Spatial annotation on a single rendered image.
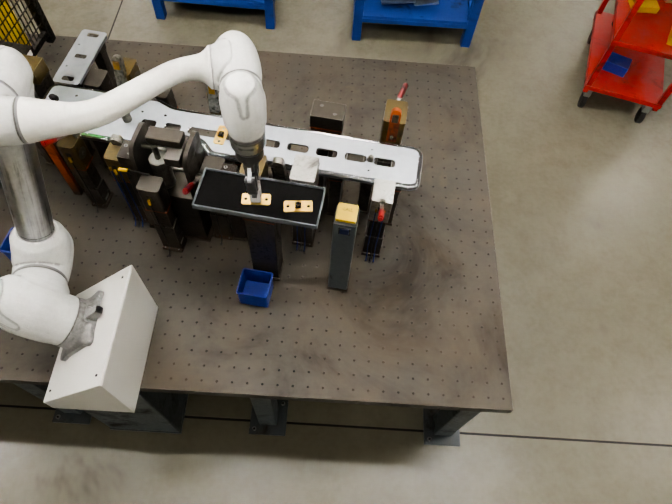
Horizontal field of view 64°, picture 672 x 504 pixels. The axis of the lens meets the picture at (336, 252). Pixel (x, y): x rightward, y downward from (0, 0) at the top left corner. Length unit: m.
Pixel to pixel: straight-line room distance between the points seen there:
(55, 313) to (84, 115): 0.65
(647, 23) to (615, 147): 0.70
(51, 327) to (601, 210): 2.80
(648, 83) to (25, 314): 3.50
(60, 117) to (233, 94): 0.37
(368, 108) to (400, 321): 1.01
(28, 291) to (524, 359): 2.12
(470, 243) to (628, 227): 1.45
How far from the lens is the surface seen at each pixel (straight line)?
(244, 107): 1.24
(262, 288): 1.95
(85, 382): 1.68
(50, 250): 1.80
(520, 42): 4.17
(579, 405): 2.83
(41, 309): 1.72
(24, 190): 1.66
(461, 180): 2.30
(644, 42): 3.59
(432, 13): 3.92
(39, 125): 1.32
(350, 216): 1.56
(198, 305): 1.96
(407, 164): 1.90
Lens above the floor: 2.47
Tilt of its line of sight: 61 degrees down
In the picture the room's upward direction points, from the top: 6 degrees clockwise
